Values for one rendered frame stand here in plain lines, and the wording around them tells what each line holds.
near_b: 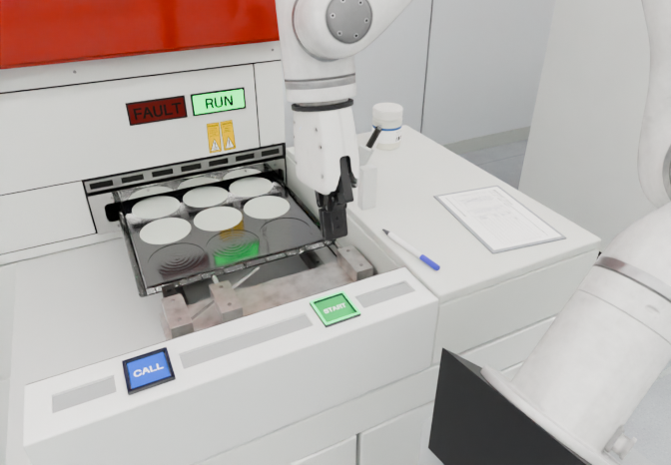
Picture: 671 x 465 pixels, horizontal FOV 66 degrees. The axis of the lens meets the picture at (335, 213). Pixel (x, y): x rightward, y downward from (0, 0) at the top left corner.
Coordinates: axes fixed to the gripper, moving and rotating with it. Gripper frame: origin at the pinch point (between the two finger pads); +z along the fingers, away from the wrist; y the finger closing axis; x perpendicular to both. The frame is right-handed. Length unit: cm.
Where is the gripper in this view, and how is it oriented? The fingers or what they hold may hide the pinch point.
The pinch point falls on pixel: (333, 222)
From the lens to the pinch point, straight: 67.4
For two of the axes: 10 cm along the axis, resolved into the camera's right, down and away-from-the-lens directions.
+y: 4.3, 2.7, -8.6
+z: 0.8, 9.4, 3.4
